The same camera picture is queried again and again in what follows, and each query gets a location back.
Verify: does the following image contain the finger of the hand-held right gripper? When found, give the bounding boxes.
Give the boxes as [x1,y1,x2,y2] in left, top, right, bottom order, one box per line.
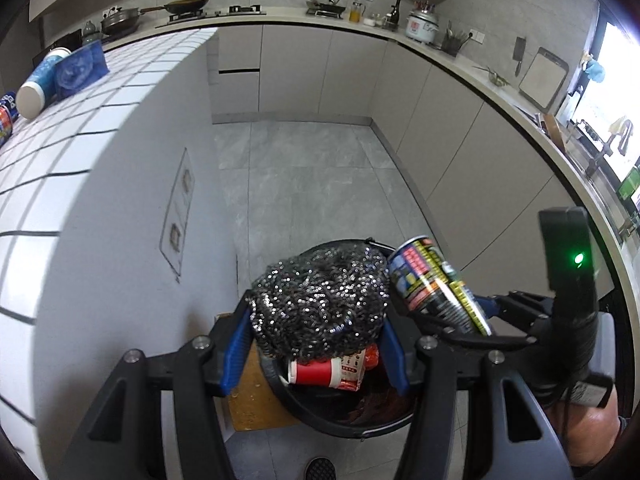
[420,320,538,352]
[472,290,551,333]

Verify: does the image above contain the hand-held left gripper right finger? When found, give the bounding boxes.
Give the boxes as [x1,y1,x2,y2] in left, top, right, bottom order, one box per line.
[382,317,571,480]

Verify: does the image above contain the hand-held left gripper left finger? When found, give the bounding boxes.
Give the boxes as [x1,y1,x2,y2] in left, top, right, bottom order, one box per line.
[60,305,253,480]

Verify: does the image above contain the white paper carton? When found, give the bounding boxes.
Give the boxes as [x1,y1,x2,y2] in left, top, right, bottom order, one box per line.
[340,352,366,391]

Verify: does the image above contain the red paper cup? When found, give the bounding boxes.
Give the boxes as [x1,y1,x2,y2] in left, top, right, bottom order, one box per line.
[289,357,346,389]

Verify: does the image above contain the yellow and green spray can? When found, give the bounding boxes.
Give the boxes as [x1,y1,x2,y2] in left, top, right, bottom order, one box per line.
[387,235,496,338]

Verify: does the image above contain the black plastic bucket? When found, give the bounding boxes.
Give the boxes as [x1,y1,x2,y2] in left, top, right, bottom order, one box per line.
[250,239,451,437]

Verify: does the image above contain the steel wool scrubber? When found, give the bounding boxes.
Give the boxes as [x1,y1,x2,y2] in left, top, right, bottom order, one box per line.
[251,247,392,362]

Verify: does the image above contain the blue round tin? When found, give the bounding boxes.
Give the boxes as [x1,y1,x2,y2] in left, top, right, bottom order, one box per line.
[54,42,110,101]

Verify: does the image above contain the blue and white paper cup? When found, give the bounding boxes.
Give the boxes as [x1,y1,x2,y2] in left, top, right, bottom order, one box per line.
[16,47,72,120]

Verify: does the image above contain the dark blue patterned can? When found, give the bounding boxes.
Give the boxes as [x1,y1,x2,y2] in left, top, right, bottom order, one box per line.
[0,91,21,122]

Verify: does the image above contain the person's right hand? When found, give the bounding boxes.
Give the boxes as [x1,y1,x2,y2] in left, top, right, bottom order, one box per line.
[570,395,623,468]

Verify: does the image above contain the wooden stool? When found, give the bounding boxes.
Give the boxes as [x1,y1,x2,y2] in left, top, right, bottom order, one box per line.
[215,312,301,432]

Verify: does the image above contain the black mesh shoe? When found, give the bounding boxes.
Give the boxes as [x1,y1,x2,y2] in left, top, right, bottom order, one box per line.
[305,456,337,480]

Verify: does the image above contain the green dish soap bottle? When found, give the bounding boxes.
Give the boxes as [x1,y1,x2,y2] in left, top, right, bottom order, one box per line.
[617,165,640,203]

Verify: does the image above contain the kitchen faucet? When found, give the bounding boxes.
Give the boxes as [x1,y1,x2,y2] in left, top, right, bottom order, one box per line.
[587,117,633,176]

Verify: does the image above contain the white checked tablecloth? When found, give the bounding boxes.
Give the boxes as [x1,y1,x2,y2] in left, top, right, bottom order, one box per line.
[0,27,241,461]

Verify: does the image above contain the beige lower cabinets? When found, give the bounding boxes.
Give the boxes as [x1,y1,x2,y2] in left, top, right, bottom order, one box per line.
[207,22,611,291]

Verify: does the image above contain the small metal strainer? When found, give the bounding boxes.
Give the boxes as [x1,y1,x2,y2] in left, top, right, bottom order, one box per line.
[475,65,513,88]

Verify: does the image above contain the white cutting board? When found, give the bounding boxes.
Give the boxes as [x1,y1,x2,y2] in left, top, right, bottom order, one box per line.
[518,47,569,109]

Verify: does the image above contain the kitchen window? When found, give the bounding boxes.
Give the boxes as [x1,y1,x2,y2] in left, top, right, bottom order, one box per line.
[575,20,640,196]

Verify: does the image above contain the blue rubber glove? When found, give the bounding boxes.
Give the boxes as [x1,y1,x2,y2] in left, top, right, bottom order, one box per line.
[582,52,607,83]

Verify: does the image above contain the black utensil holder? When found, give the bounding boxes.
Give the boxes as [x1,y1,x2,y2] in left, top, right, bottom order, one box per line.
[442,20,463,58]

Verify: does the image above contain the white rice cooker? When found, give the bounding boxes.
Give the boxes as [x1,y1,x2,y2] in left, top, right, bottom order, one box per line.
[405,2,441,43]

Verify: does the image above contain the black gas stove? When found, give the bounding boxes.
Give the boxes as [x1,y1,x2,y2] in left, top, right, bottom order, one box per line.
[155,5,267,29]

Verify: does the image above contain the dark pot with lid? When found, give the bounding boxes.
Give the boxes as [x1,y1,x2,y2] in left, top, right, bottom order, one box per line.
[101,7,142,36]

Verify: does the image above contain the kettle on hob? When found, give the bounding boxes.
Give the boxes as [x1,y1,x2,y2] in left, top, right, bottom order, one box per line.
[306,0,348,18]

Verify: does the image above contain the wok with long handle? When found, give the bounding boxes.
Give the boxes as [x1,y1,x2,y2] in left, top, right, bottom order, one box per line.
[140,0,211,16]

